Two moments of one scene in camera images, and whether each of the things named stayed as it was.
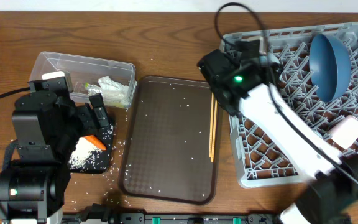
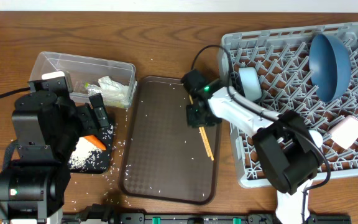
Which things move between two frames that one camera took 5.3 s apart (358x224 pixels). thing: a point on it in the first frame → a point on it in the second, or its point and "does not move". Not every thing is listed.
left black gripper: (94, 121) does not move
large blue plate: (330, 67) does not move
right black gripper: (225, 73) → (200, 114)
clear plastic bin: (116, 81) does not move
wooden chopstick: (215, 123) → (210, 152)
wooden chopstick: (211, 117) → (201, 132)
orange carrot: (96, 142) does not move
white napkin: (114, 92) does not move
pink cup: (347, 132) does not move
